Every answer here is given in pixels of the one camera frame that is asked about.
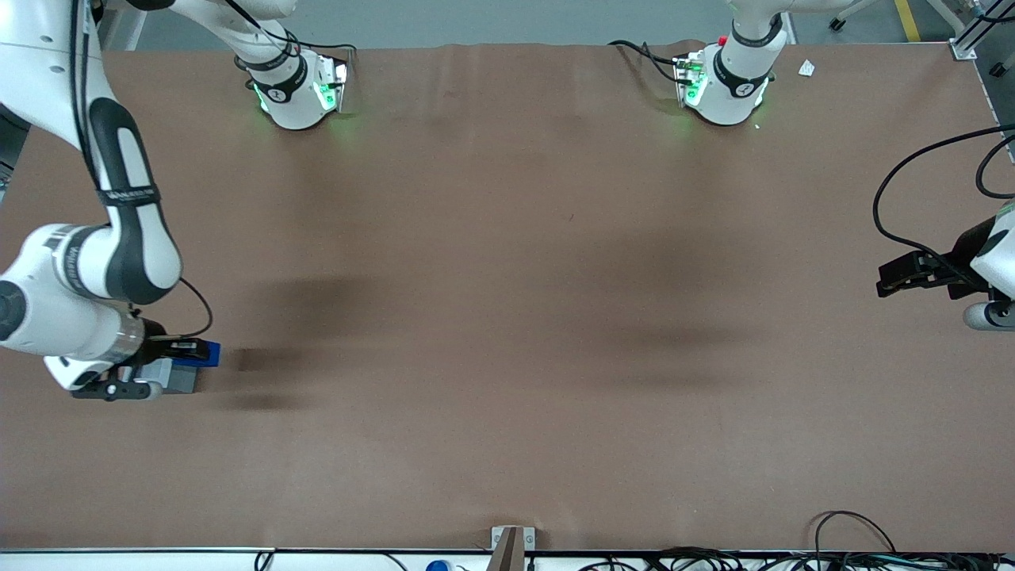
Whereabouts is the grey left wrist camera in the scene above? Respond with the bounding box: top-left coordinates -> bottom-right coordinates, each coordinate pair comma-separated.
963,300 -> 1015,331

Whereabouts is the tangled black cable bundle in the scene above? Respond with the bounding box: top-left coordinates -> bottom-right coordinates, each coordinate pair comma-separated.
579,546 -> 1015,571

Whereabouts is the short black curved cable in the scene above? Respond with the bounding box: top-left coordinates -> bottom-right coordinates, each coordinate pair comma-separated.
975,135 -> 1015,199

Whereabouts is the black arched cable loop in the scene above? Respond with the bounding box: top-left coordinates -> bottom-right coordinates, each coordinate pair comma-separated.
813,511 -> 898,556

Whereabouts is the black right arm base cable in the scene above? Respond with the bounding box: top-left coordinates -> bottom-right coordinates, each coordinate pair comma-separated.
224,0 -> 358,80

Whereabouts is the white table edge rail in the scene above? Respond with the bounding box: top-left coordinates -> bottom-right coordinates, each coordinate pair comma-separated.
0,547 -> 1015,571

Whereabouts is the aluminium frame profile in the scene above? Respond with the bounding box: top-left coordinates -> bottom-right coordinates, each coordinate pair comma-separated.
924,0 -> 1015,62

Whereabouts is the long black looping cable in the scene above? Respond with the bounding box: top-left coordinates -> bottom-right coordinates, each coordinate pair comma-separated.
872,125 -> 1015,274

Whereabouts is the metal bracket with brown post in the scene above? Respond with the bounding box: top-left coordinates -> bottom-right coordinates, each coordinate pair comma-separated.
491,525 -> 537,571

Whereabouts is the brown table cover sheet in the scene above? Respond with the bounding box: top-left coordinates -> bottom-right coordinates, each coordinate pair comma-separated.
0,40 -> 1002,554

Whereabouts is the gray block base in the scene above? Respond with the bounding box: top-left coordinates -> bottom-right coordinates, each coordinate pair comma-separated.
136,357 -> 201,395

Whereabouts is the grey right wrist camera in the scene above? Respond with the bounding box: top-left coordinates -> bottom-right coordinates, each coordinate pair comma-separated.
71,378 -> 165,401

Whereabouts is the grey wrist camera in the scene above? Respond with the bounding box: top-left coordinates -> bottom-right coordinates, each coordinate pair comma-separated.
71,378 -> 165,401
963,300 -> 1015,331

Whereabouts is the blue plastic part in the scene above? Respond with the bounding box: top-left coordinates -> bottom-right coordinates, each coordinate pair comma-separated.
170,339 -> 221,368

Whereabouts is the black arm base cable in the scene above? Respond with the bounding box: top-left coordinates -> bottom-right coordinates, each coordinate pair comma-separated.
224,0 -> 358,80
609,40 -> 684,84

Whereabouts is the black left arm base cable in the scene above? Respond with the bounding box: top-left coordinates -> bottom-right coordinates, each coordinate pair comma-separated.
609,40 -> 684,84

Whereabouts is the white stand leg with caster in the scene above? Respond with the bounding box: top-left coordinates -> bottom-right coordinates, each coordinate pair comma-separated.
828,0 -> 870,32

